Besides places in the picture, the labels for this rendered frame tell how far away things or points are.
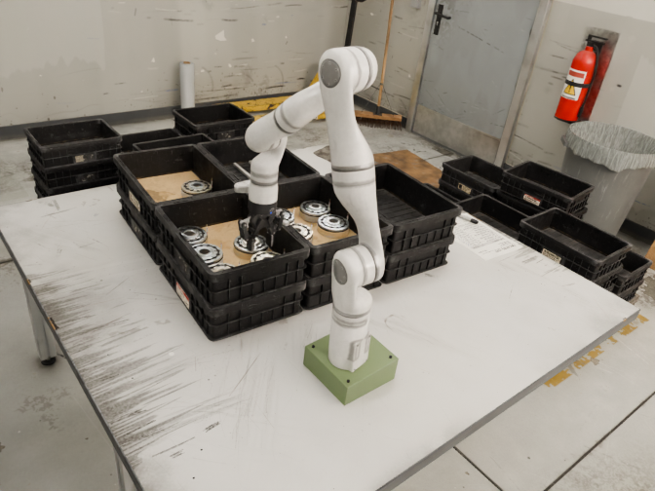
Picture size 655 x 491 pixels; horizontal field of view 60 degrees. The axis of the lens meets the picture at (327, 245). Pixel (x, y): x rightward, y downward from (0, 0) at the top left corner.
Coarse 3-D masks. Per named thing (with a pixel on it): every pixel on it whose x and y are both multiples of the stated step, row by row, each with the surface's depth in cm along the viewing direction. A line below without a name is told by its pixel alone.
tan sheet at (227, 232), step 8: (216, 224) 179; (224, 224) 179; (232, 224) 180; (208, 232) 174; (216, 232) 175; (224, 232) 175; (232, 232) 176; (208, 240) 171; (216, 240) 171; (224, 240) 172; (232, 240) 172; (224, 248) 167; (232, 248) 168; (224, 256) 164; (232, 256) 164; (232, 264) 161; (240, 264) 161
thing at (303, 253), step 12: (228, 192) 177; (168, 204) 166; (180, 204) 168; (168, 228) 158; (288, 228) 162; (180, 240) 151; (300, 240) 157; (192, 252) 146; (288, 252) 151; (300, 252) 152; (204, 264) 142; (252, 264) 144; (264, 264) 146; (276, 264) 149; (204, 276) 142; (216, 276) 139; (228, 276) 141; (240, 276) 143
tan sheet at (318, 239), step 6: (294, 210) 192; (294, 216) 189; (294, 222) 185; (300, 222) 186; (306, 222) 186; (312, 228) 183; (318, 234) 181; (348, 234) 183; (354, 234) 183; (318, 240) 178; (324, 240) 178; (330, 240) 178
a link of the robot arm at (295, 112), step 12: (360, 48) 112; (372, 60) 112; (372, 72) 113; (300, 96) 123; (312, 96) 122; (288, 108) 125; (300, 108) 123; (312, 108) 123; (288, 120) 126; (300, 120) 125
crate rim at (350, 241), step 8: (312, 176) 193; (320, 176) 194; (280, 184) 186; (296, 232) 160; (384, 232) 168; (304, 240) 157; (336, 240) 159; (344, 240) 160; (352, 240) 161; (312, 248) 155; (320, 248) 155; (328, 248) 157; (336, 248) 159
